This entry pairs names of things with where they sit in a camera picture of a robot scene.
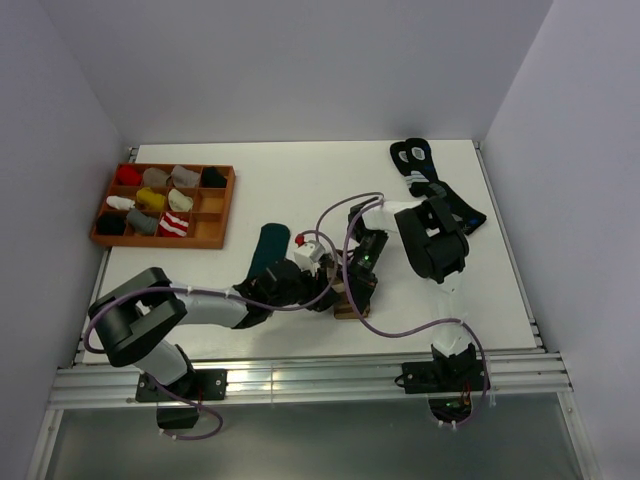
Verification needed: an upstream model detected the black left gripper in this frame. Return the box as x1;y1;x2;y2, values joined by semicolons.
268;261;340;312

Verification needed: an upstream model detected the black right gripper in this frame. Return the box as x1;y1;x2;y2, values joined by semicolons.
337;229;389;315

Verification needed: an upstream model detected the brown striped sock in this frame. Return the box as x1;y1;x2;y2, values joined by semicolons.
332;267;377;320

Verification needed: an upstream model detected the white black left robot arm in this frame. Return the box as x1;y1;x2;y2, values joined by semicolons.
88;259;340;399

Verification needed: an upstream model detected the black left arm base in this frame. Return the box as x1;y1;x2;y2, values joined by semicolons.
135;369;227;441

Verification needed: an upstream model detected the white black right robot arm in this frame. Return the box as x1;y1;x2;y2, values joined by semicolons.
344;196;479;390

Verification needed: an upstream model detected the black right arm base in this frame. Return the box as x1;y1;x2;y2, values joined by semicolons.
394;355;491;424

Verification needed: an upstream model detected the dark green reindeer sock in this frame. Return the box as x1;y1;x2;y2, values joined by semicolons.
247;223;291;278

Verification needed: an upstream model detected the black sports sock, left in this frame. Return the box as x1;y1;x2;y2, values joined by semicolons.
389;138;447;198

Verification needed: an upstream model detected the black sports sock, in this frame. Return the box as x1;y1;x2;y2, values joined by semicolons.
403;137;488;236
389;138;447;198

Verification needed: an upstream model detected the black sports sock, right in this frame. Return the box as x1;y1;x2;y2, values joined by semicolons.
403;137;488;236

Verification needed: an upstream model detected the rolled red white striped sock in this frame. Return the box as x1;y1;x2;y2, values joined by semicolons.
157;212;189;238

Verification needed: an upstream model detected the rolled black sock, top row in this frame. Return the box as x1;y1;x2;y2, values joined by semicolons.
201;166;227;189

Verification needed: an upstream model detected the rolled black sock, row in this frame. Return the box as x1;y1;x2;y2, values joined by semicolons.
201;166;227;189
95;213;127;236

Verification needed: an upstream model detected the rolled cream sock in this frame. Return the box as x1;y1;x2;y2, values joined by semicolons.
167;188;194;212

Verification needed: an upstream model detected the wooden compartment tray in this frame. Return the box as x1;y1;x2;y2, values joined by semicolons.
90;163;236;249

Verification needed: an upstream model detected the rolled light grey sock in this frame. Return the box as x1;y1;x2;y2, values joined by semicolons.
171;165;200;188

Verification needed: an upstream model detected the rolled dark grey sock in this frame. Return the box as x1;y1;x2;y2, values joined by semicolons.
126;209;158;236

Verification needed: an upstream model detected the rolled yellow sock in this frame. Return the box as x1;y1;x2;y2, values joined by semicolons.
136;187;166;211

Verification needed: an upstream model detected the rolled beige grey sock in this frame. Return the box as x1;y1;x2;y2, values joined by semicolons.
142;167;170;187

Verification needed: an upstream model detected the rolled black sock, bottom row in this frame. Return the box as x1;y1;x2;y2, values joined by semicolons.
95;213;127;236

